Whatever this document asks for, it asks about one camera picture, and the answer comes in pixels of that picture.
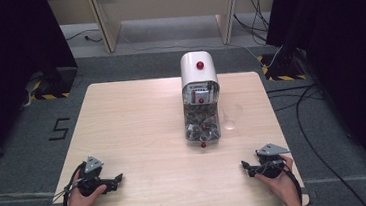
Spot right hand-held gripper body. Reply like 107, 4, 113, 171
253, 141, 294, 181

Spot white dispenser with red knobs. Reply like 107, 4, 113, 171
177, 48, 226, 151

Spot pile of wrapped candies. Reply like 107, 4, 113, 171
183, 101, 222, 142

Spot black stand base striped tape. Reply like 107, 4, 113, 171
27, 65, 81, 102
256, 47, 307, 84

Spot person's left hand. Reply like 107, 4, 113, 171
64, 176, 110, 206

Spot black cable with plug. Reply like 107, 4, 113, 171
64, 28, 103, 47

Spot bundle of black cables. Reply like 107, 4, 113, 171
231, 0, 273, 48

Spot hand-held gripper cable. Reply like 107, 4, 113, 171
48, 161, 92, 206
282, 163, 304, 206

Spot right hand-held gripper cable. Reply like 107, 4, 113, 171
282, 163, 304, 206

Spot person's right hand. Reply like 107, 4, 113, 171
252, 152, 302, 206

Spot black curtain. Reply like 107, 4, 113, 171
261, 0, 366, 206
0, 0, 87, 177

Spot black floor cable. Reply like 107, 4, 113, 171
265, 80, 366, 206

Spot beige wooden desk leg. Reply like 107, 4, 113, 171
213, 0, 244, 46
85, 0, 124, 56

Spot left hand-held gripper cable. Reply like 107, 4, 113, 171
48, 161, 92, 206

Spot clear plastic cup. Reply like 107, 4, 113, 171
220, 102, 247, 133

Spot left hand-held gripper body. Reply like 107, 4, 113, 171
74, 153, 120, 197

